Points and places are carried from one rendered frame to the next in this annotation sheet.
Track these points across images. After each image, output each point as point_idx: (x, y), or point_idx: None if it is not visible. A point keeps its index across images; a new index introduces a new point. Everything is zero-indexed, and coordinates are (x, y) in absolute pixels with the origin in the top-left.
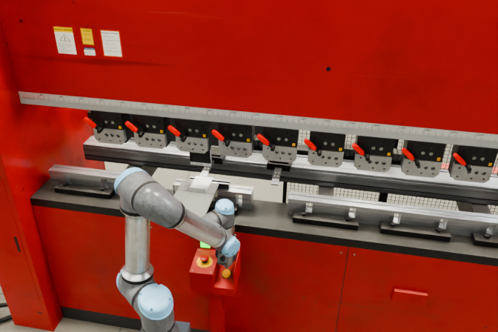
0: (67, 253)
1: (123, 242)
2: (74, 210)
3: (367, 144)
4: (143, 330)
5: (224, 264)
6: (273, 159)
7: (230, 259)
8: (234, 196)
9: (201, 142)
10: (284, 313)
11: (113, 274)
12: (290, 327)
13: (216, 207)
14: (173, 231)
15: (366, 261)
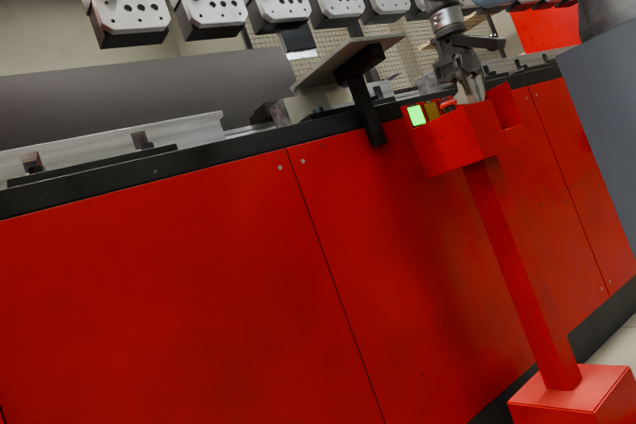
0: (108, 383)
1: (259, 239)
2: (109, 188)
3: None
4: None
5: (503, 44)
6: (390, 8)
7: (480, 81)
8: (372, 92)
9: None
10: (540, 255)
11: (262, 376)
12: (558, 282)
13: None
14: (343, 153)
15: (548, 100)
